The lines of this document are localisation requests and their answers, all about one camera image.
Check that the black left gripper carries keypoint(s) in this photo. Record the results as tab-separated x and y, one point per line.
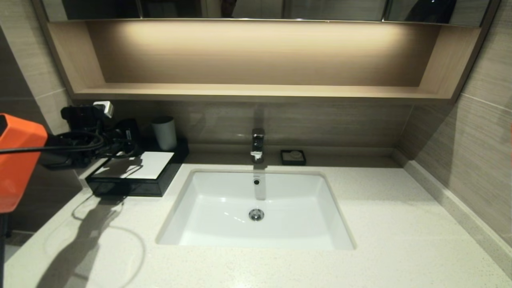
112	142

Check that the black cup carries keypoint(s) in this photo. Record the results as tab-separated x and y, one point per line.
132	134

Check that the black pull-out drawer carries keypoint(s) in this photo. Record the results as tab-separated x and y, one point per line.
128	188

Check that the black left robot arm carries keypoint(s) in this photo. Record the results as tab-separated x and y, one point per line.
20	160

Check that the black drawer box case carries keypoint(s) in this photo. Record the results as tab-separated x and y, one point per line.
178	158

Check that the white cup with dark rim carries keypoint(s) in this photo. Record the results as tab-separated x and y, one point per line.
164	134

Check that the white sink basin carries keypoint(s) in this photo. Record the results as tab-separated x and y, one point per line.
216	208

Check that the chrome faucet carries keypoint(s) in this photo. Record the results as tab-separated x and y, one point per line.
258	146

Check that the chrome drain plug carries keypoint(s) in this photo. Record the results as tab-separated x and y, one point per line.
256	214

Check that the black soap dish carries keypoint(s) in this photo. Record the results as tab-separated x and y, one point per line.
284	160

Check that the beige soap bar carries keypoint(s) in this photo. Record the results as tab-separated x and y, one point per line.
295	154

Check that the mirror cabinet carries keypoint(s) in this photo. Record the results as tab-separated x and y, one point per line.
332	10

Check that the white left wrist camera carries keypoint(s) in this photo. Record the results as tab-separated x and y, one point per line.
104	108

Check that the wooden wall shelf niche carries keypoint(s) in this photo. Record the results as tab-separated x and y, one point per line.
256	92

